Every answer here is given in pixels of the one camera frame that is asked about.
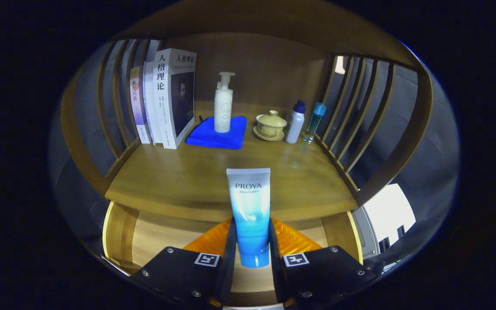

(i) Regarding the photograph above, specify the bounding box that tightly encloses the beige lidded tea cup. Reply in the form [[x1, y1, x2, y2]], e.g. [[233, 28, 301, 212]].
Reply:
[[253, 110, 288, 142]]

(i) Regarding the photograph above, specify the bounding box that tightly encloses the white bottle with blue cap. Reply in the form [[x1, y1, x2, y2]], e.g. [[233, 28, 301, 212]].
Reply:
[[285, 100, 307, 144]]

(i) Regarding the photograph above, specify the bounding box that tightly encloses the purple book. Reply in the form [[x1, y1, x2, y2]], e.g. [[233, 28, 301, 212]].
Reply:
[[130, 66, 152, 144]]

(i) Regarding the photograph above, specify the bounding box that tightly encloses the white pump bottle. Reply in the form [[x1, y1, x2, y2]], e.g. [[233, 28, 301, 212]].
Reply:
[[214, 71, 236, 133]]

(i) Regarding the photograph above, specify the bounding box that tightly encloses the blue folded cloth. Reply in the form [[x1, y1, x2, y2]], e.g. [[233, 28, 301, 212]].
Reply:
[[186, 115, 248, 150]]

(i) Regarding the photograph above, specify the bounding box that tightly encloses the white grey appliance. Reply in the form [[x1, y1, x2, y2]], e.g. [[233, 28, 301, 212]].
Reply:
[[353, 183, 416, 259]]

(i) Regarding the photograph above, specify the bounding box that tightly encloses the wooden countertop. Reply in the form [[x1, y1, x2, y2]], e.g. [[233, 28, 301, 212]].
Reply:
[[105, 101, 358, 222]]

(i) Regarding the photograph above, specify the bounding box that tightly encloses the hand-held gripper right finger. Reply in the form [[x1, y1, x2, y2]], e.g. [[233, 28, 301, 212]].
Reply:
[[269, 217, 382, 308]]

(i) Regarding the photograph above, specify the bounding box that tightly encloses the wooden cabinet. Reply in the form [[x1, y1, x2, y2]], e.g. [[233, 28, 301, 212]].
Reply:
[[61, 0, 434, 276]]

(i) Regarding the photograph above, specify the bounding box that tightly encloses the white book with portrait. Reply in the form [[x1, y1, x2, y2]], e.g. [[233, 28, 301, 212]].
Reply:
[[153, 48, 198, 149]]

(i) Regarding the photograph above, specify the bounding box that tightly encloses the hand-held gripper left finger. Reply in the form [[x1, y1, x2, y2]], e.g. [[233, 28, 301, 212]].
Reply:
[[130, 217, 236, 308]]

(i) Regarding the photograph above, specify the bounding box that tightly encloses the clear blue bottle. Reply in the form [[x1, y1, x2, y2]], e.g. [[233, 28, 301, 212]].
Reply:
[[302, 102, 327, 144]]

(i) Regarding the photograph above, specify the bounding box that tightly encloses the blue white cosmetic tube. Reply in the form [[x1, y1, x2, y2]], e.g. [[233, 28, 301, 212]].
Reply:
[[226, 168, 271, 268]]

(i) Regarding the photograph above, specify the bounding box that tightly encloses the wooden drawer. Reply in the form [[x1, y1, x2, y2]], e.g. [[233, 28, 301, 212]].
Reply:
[[102, 200, 364, 307]]

